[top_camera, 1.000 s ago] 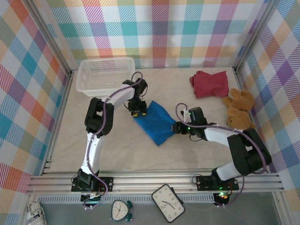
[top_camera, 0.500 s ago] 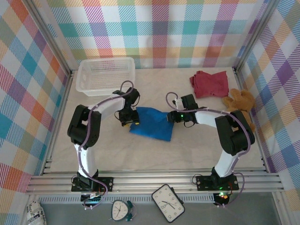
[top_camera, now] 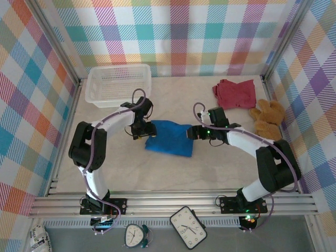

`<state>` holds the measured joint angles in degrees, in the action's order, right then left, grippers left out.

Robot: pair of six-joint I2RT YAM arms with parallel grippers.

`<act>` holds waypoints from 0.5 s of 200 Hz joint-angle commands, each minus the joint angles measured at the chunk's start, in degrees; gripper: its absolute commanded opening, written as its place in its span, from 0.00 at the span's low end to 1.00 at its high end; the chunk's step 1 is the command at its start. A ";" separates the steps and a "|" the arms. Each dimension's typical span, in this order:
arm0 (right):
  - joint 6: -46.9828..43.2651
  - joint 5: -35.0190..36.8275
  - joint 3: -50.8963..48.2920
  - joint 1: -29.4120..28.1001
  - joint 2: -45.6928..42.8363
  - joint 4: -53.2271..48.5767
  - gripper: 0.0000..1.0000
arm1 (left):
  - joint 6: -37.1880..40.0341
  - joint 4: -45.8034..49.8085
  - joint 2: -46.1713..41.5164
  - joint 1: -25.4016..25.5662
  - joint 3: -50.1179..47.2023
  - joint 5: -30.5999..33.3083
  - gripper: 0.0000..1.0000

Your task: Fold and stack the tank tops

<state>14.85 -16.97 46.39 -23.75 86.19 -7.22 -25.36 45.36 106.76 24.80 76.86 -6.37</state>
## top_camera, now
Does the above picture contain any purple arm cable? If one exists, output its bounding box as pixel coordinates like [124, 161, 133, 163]
[82, 89, 148, 235]
[193, 102, 300, 233]

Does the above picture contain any aluminium frame post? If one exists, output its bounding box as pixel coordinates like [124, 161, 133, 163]
[261, 0, 316, 82]
[27, 0, 82, 84]

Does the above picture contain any newspaper print bag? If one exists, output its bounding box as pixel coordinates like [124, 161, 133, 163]
[29, 224, 52, 252]

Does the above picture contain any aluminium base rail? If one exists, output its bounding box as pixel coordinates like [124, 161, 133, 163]
[28, 193, 320, 218]

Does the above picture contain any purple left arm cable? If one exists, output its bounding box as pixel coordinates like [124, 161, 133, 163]
[82, 89, 148, 235]

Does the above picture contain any small green alarm clock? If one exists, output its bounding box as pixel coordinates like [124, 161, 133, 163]
[123, 224, 153, 249]

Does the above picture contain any white plastic mesh basket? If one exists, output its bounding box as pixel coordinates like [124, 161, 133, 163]
[84, 64, 153, 109]

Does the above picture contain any black square analogue clock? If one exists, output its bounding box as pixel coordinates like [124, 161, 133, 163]
[170, 206, 208, 250]

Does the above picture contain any brown teddy bear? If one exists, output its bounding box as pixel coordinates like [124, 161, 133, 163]
[249, 99, 287, 141]

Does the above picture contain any aluminium side rail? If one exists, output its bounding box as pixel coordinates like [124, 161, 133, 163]
[261, 76, 302, 195]
[46, 78, 83, 196]

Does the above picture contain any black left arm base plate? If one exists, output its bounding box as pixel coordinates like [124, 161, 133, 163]
[80, 197, 128, 216]

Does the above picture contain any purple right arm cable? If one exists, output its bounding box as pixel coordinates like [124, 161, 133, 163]
[193, 102, 300, 233]

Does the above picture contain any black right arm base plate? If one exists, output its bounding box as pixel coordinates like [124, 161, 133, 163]
[219, 196, 268, 214]

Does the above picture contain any blue tank top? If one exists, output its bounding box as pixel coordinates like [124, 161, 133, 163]
[144, 120, 194, 158]

